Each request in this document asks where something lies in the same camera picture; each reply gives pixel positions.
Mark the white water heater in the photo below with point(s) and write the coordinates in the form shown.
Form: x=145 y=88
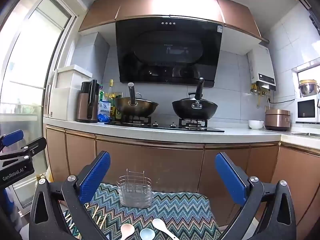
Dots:
x=261 y=67

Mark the white microwave oven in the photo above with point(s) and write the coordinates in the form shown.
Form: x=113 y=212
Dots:
x=306 y=110

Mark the black range hood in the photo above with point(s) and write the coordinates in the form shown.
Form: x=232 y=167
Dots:
x=167 y=50

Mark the yellow label dark bottle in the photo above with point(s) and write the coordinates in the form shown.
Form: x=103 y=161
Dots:
x=117 y=105

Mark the white bowl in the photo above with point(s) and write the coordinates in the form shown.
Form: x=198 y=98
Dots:
x=256 y=125

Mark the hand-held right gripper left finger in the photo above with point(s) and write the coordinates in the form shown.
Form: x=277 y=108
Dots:
x=96 y=177

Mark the black gas stove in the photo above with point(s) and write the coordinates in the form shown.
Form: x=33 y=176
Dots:
x=162 y=126

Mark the white boxed pipe cover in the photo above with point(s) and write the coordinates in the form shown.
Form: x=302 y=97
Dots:
x=92 y=52

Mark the pink ceramic spoon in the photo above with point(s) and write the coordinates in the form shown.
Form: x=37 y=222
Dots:
x=127 y=231

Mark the white plastic storage box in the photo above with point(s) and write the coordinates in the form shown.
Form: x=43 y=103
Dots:
x=67 y=92

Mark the sliding glass door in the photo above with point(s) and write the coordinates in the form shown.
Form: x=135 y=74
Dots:
x=32 y=67

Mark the light blue ceramic spoon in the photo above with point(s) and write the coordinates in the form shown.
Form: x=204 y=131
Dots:
x=147 y=234

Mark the zigzag woven mat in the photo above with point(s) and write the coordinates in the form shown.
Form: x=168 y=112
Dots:
x=180 y=210

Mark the brass pipe valves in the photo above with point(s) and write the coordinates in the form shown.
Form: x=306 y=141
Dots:
x=258 y=92

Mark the black wok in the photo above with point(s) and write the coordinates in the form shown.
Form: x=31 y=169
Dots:
x=195 y=110

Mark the copper base cabinets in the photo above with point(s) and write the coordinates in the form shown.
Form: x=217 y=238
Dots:
x=150 y=165

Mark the white ceramic spoon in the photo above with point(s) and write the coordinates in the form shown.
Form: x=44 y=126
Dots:
x=158 y=223

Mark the green cap bottle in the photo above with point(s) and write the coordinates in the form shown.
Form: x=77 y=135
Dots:
x=102 y=93

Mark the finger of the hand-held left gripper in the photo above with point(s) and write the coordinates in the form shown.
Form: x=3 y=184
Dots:
x=35 y=147
x=12 y=137

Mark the brass wok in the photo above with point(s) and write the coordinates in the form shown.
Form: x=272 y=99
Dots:
x=136 y=106

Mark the copper rice cooker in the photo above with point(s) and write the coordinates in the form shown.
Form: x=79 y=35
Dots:
x=277 y=120

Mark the brown thermos kettle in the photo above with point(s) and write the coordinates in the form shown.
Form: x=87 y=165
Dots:
x=83 y=105

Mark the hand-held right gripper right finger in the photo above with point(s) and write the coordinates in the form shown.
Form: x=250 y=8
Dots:
x=230 y=180

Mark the glass jar with gold lid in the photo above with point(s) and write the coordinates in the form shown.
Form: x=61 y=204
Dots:
x=308 y=88

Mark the yellow cap oil bottle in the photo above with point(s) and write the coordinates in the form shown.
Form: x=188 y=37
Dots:
x=111 y=87

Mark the steel sink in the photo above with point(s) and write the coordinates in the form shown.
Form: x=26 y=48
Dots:
x=307 y=134

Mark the white blue salt bag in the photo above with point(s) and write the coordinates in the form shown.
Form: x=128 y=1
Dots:
x=104 y=110

